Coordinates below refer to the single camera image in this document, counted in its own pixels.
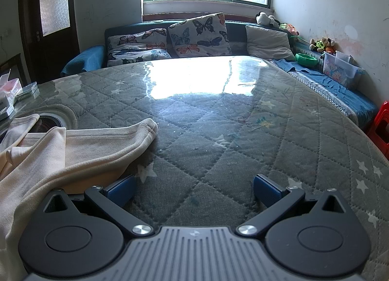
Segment red plastic stool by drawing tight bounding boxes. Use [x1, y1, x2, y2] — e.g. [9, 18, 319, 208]
[366, 100, 389, 154]

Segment white flat box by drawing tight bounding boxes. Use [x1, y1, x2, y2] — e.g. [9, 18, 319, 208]
[0, 99, 16, 120]

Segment clear plastic storage box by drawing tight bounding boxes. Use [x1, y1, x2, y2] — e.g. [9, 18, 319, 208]
[322, 51, 365, 90]

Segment dark wooden door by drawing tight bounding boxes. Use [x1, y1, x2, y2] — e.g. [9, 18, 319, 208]
[18, 0, 80, 85]

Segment pink tissue pack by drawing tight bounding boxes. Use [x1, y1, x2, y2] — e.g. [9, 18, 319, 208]
[0, 79, 22, 99]

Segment panda plush toy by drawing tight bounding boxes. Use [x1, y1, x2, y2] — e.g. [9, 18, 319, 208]
[256, 11, 282, 29]

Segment round built-in table burner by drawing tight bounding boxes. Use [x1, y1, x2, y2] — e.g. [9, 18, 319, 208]
[18, 105, 80, 134]

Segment cream garment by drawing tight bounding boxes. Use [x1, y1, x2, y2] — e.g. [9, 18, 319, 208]
[0, 114, 159, 281]

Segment green bowl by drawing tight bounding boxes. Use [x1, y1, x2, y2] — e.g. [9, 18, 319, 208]
[295, 53, 318, 68]

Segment orange and green plush toy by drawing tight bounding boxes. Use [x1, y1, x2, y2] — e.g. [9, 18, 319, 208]
[281, 23, 300, 37]

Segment green and brown plush toys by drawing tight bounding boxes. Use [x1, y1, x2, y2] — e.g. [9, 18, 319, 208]
[309, 37, 336, 55]

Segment teal sofa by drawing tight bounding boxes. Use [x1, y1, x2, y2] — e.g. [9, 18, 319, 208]
[60, 18, 302, 78]

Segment butterfly print pillow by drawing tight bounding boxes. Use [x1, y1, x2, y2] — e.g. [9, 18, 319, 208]
[106, 28, 172, 67]
[168, 13, 231, 58]

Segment grey pillow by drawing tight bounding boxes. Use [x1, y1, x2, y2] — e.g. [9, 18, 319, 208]
[245, 25, 297, 62]

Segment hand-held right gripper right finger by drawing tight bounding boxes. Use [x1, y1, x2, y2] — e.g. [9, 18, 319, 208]
[237, 173, 347, 237]

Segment green flat packet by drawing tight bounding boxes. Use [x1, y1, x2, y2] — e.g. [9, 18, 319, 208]
[15, 82, 39, 101]

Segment blue bedsheet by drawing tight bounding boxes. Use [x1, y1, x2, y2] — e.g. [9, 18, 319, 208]
[269, 58, 379, 125]

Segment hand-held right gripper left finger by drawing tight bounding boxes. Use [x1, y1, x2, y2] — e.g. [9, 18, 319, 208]
[43, 174, 154, 237]

